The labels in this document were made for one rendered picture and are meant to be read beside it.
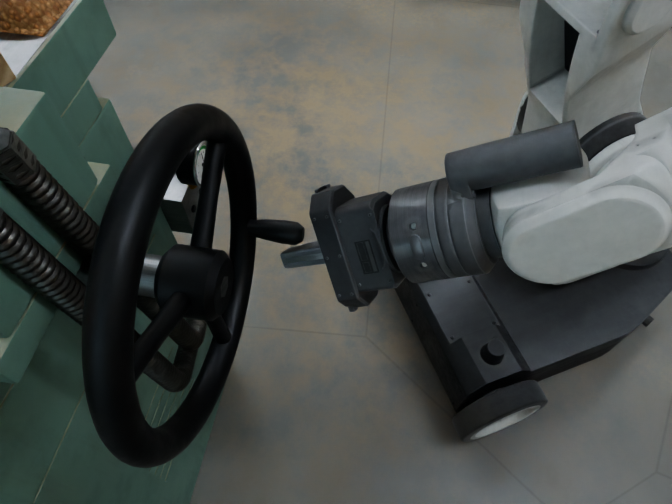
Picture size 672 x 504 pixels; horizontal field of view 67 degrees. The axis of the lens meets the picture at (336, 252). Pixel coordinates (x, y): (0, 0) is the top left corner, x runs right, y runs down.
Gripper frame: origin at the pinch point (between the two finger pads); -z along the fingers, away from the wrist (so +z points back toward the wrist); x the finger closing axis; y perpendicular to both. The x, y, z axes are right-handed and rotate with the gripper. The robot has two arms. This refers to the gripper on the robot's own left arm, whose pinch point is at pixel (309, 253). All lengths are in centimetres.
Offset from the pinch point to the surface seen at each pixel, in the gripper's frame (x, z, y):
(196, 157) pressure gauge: 13.2, -19.1, -10.2
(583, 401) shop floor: -65, 13, -69
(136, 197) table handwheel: 10.9, 4.4, 21.6
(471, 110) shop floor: 3, -11, -139
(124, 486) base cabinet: -28.0, -40.1, 5.6
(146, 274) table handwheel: 4.8, -5.5, 15.2
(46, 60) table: 24.8, -14.5, 9.1
